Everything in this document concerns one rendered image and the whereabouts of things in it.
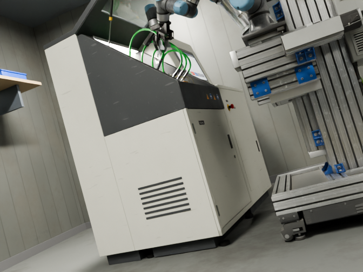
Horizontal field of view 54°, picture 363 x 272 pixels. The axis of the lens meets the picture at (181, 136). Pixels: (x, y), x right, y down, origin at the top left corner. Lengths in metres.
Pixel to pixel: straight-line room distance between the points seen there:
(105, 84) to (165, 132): 0.50
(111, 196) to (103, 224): 0.19
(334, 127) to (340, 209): 0.48
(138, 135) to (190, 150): 0.34
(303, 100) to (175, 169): 0.82
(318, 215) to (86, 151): 1.41
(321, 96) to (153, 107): 0.92
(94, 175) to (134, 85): 0.63
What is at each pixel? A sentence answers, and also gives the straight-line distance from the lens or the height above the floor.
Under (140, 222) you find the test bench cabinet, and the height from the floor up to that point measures 0.23.
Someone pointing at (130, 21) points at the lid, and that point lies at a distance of 2.72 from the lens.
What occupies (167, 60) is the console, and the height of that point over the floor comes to 1.29.
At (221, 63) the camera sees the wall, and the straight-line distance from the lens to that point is 4.13.
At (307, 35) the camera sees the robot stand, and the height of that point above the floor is 0.91.
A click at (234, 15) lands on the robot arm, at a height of 1.37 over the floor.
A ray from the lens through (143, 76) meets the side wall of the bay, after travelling 2.11.
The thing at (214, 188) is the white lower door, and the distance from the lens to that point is 2.04.
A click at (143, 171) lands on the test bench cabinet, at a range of 2.13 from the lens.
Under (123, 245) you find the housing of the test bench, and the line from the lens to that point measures 2.33.
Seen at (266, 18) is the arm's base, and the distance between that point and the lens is 1.97.
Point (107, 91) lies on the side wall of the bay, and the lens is 2.24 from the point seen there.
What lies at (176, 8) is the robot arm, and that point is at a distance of 2.08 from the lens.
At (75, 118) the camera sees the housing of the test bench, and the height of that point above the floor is 0.96.
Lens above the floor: 0.53
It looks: 3 degrees up
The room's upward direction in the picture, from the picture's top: 16 degrees counter-clockwise
